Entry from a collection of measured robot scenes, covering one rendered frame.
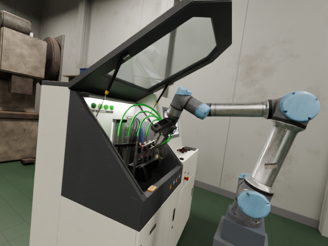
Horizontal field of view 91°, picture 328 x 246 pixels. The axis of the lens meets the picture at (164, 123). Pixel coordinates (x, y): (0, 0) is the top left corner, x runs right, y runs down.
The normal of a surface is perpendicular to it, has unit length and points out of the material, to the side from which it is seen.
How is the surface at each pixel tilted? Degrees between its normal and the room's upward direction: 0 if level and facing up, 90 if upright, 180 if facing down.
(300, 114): 84
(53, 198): 90
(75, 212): 90
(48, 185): 90
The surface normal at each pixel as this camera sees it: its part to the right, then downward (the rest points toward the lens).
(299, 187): -0.50, 0.00
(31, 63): 0.78, 0.17
